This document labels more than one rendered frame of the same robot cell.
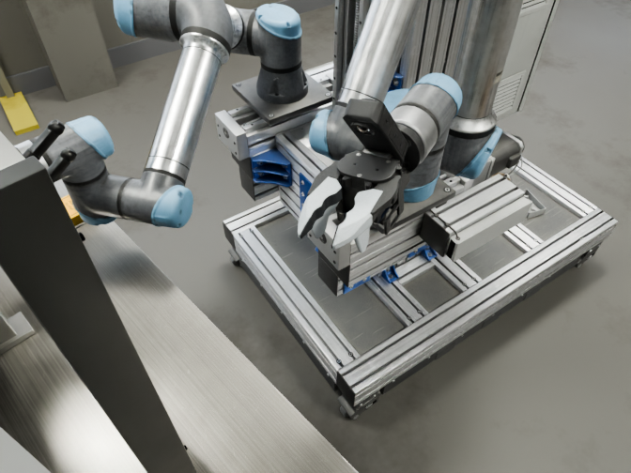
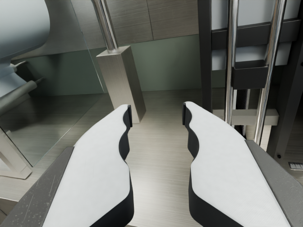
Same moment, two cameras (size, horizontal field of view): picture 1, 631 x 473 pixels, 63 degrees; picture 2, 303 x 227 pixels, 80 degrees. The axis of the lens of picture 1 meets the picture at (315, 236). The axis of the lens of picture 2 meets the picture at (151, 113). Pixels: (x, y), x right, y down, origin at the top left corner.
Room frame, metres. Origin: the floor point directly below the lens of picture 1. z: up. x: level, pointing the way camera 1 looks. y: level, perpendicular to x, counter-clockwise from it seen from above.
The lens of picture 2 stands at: (0.48, -0.05, 1.30)
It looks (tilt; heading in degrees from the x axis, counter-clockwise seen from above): 32 degrees down; 156
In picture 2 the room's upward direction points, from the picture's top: 13 degrees counter-clockwise
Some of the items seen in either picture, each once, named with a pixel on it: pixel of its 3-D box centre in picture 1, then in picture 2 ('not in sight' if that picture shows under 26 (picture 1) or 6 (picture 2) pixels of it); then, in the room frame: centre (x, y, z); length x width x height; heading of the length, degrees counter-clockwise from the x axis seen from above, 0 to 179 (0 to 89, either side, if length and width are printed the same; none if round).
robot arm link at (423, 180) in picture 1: (406, 161); not in sight; (0.65, -0.14, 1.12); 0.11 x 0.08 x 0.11; 60
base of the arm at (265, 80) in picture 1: (282, 74); not in sight; (1.34, 0.10, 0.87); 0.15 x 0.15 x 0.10
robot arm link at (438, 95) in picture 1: (426, 112); not in sight; (0.64, -0.16, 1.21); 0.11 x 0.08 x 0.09; 149
